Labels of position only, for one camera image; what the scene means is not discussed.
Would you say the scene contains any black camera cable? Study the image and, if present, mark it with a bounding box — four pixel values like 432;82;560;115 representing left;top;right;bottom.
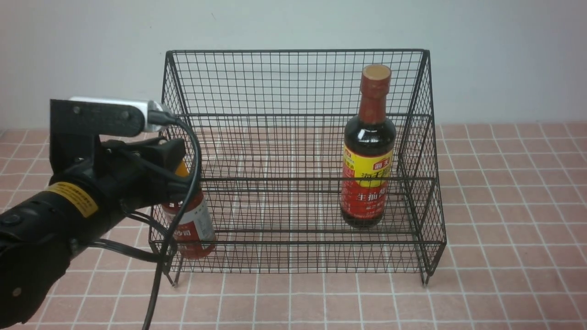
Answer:
87;117;203;330

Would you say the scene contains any white wrist camera on bracket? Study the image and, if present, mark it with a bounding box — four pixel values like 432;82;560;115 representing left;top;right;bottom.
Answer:
50;97;177;175

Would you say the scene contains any black wire mesh rack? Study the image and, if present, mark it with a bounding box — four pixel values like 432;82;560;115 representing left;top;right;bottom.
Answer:
162;49;447;286

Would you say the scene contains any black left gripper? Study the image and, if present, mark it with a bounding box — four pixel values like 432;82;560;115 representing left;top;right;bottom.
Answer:
48;137;189;216

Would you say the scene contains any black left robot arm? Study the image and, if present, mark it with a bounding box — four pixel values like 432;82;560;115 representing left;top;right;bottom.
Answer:
0;134;187;328

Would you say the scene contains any chili sauce bottle yellow cap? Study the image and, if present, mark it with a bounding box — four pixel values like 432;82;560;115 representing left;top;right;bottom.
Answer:
173;185;216;260

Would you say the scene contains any soy sauce bottle red label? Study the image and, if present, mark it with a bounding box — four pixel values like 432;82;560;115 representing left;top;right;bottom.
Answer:
340;64;397;229

